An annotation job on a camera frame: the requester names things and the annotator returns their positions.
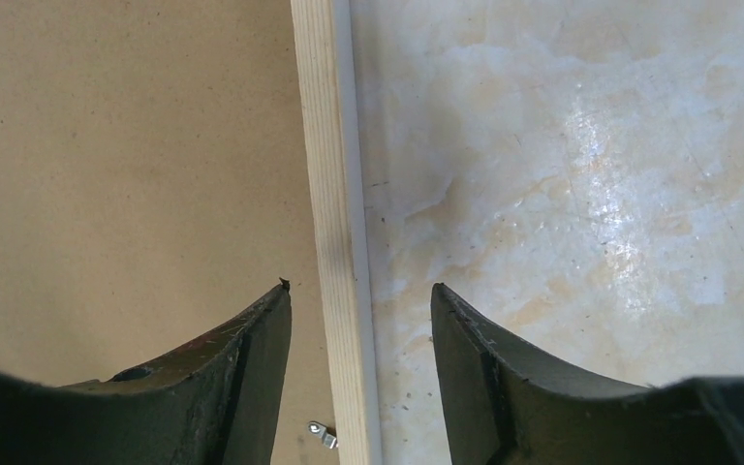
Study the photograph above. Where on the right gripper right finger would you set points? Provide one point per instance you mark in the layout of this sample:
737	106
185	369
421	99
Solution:
506	401

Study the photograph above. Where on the brown cardboard backing board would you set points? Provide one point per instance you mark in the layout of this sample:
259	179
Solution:
153	184

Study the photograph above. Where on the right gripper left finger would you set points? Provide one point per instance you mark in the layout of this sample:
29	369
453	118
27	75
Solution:
213	400

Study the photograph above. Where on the light wooden picture frame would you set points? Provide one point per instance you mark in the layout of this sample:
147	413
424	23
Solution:
326	75

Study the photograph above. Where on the small metal frame clip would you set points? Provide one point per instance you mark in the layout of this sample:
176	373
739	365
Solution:
324	433

